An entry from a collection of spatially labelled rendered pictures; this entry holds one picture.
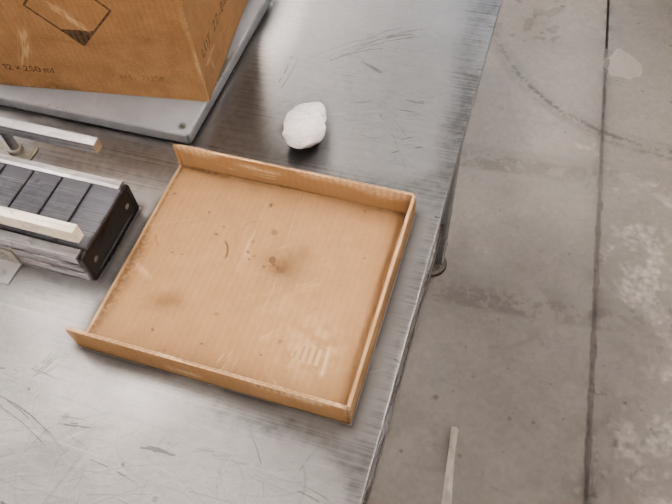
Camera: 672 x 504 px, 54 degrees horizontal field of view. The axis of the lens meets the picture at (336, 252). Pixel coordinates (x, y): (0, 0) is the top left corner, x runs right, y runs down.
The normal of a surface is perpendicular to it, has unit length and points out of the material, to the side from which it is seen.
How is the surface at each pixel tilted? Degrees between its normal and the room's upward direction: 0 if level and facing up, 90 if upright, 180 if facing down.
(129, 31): 90
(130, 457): 0
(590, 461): 0
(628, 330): 0
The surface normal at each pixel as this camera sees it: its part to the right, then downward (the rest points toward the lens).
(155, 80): -0.17, 0.83
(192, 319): -0.05, -0.55
